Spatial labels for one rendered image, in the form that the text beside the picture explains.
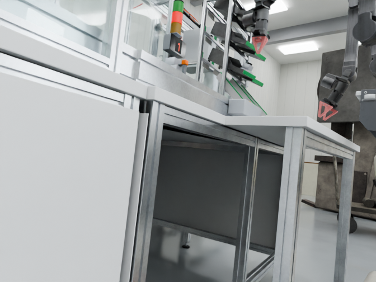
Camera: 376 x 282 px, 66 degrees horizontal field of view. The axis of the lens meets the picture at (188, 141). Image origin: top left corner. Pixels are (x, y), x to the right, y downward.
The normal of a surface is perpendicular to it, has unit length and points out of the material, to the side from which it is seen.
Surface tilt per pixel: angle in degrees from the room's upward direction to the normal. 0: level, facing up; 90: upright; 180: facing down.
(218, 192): 90
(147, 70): 90
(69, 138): 90
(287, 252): 90
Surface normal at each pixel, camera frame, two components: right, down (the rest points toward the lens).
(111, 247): 0.85, 0.07
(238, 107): -0.51, -0.10
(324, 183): -0.75, -0.11
